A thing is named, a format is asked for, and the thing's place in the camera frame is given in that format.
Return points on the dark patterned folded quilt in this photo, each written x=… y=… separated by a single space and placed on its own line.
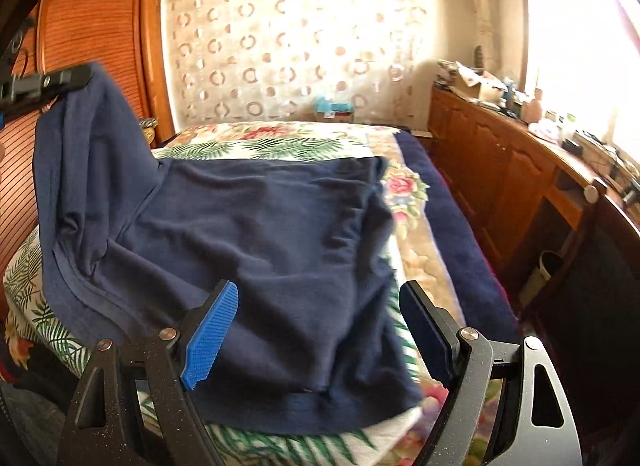
x=148 y=126

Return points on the palm leaf print sheet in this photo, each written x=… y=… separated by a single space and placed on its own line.
x=31 y=321

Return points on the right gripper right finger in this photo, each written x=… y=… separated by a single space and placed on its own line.
x=533 y=424

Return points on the open cardboard box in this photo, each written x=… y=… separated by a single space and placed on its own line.
x=477 y=83

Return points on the long wooden side cabinet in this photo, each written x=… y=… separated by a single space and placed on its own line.
x=523 y=196

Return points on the floral bedspread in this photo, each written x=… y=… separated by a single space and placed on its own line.
x=411 y=251

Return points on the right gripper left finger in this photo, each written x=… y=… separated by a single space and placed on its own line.
x=132 y=405

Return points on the navy blue printed t-shirt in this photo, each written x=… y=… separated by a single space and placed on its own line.
x=131 y=242

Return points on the navy blue blanket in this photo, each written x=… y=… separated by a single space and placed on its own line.
x=481 y=297

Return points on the tissue box with blue bag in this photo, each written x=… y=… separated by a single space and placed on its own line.
x=329 y=111

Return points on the wooden slatted wardrobe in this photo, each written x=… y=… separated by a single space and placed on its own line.
x=50 y=48

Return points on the pink ceramic bottle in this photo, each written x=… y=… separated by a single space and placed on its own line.
x=533 y=111

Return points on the circle pattern sheer curtain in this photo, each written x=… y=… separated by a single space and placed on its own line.
x=245 y=60

